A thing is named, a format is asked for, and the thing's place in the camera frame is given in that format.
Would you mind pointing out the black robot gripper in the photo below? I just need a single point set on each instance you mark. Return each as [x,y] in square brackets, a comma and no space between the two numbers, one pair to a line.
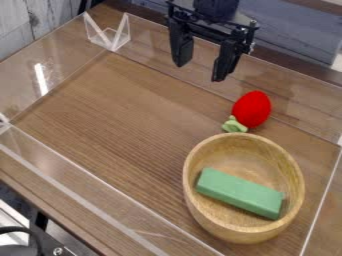
[214,19]

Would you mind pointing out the red plush strawberry toy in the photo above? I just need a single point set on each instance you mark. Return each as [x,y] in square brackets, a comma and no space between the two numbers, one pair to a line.
[249,113]

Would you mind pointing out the clear acrylic table barrier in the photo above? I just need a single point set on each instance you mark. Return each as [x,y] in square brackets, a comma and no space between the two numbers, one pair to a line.
[103,122]

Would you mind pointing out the wooden bowl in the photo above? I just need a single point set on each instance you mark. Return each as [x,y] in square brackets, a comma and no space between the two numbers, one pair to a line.
[254,158]

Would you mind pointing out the green rectangular block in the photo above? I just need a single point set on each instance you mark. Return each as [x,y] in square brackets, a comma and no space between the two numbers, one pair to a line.
[241,193]

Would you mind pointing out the clear acrylic corner bracket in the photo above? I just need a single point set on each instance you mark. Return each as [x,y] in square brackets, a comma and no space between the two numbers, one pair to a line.
[110,38]

